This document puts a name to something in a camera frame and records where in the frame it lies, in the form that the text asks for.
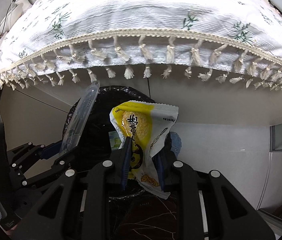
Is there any clear bubble wrap sheet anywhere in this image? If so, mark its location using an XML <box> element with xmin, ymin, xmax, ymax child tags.
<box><xmin>59</xmin><ymin>80</ymin><xmax>100</xmax><ymax>157</ymax></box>

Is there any white floral tablecloth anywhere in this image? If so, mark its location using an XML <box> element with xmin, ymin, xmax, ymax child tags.
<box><xmin>0</xmin><ymin>0</ymin><xmax>282</xmax><ymax>90</ymax></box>

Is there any green white medicine box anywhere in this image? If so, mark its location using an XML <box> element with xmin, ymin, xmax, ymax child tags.
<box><xmin>108</xmin><ymin>131</ymin><xmax>122</xmax><ymax>151</ymax></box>

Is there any blue white milk carton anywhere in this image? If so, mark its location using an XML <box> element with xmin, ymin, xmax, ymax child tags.
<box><xmin>170</xmin><ymin>132</ymin><xmax>182</xmax><ymax>158</ymax></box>

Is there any yellow grey snack wrapper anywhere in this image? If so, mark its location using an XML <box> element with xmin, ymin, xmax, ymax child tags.
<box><xmin>110</xmin><ymin>100</ymin><xmax>179</xmax><ymax>199</ymax></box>

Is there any black bagged trash bin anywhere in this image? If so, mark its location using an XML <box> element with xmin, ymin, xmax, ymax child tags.
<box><xmin>62</xmin><ymin>86</ymin><xmax>182</xmax><ymax>201</ymax></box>

